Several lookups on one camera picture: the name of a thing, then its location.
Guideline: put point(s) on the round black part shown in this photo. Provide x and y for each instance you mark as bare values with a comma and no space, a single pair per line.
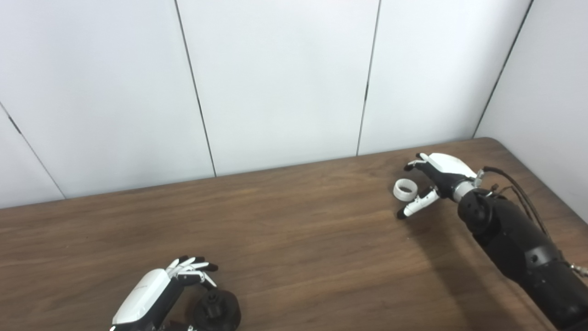
225,310

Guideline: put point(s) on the white and black left hand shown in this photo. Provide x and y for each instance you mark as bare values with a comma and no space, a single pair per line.
144,294

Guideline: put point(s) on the white and black right hand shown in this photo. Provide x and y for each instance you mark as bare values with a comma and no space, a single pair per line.
448,168

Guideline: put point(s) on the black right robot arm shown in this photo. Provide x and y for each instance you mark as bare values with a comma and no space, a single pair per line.
514,239

